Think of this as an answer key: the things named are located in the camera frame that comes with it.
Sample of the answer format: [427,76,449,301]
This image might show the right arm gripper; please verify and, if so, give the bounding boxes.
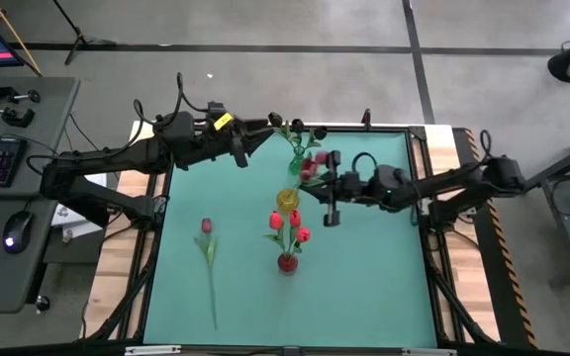
[298,150,371,228]

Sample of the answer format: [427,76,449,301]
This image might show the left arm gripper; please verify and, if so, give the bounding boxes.
[198,117,275,170]

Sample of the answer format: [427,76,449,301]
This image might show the dark pink artificial tulip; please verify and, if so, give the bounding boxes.
[299,157,319,189]
[313,150,331,187]
[194,218,220,331]

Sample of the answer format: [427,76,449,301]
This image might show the red artificial tulip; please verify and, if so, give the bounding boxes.
[263,210,290,256]
[289,226,312,256]
[287,209,303,256]

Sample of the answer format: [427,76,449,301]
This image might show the yellow glass vase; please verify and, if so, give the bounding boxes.
[276,188,301,213]

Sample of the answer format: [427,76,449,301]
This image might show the green glass vase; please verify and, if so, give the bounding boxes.
[288,153,306,177]

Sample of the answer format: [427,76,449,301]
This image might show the red ribbed glass vase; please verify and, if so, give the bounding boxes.
[276,251,300,275]

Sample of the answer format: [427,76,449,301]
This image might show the yellow label tag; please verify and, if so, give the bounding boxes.
[214,112,235,132]

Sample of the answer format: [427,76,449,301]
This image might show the wooden floor platform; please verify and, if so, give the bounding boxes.
[80,121,502,343]

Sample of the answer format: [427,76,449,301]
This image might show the yellow-black hazard tape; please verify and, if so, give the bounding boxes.
[462,127,538,350]

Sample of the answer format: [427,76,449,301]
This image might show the white papers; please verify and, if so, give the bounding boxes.
[50,172,109,241]

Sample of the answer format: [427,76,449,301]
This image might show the black tripod stand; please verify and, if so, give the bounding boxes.
[50,0,118,66]

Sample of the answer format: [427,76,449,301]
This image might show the black screw clamp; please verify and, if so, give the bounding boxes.
[0,85,43,106]
[0,102,37,129]

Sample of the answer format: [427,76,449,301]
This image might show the black computer mouse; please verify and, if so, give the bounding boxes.
[1,210,35,256]

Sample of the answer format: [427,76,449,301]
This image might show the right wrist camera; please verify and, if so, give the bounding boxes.
[342,171,364,192]

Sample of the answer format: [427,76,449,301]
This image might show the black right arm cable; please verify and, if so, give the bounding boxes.
[351,151,378,175]

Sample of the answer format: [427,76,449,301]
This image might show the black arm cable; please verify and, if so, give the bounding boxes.
[133,98,160,128]
[351,151,378,175]
[174,71,212,114]

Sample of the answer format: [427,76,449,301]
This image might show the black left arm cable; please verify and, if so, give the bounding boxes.
[174,71,212,114]
[133,98,160,128]

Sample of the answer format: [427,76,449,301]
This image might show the black right shoulder cable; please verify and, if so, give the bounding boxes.
[479,129,495,160]

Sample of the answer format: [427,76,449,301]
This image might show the black table frame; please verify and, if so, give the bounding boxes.
[84,123,502,356]

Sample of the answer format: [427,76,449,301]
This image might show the silver metal bracket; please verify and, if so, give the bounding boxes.
[402,347,457,356]
[124,344,183,356]

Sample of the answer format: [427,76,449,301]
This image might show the black keyboard cable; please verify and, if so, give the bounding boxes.
[0,132,61,159]

